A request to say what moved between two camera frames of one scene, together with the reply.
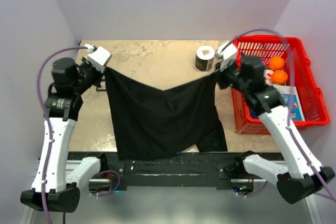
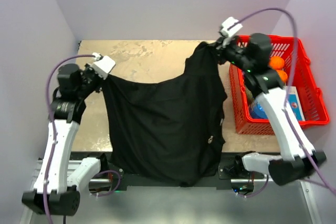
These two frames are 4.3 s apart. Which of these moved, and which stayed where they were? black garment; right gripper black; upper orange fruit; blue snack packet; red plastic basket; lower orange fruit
Moved: right gripper black; black garment
Stayed: upper orange fruit; blue snack packet; red plastic basket; lower orange fruit
